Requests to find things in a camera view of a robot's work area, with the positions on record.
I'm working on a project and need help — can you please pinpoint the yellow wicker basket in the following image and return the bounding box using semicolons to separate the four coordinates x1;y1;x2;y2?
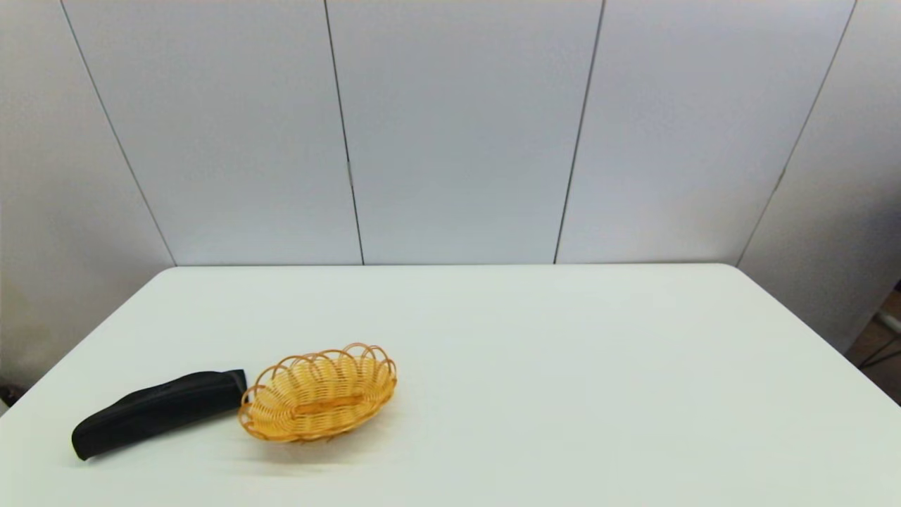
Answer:
237;343;398;444

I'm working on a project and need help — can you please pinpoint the black glasses case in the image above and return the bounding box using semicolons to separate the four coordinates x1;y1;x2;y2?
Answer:
71;369;248;461

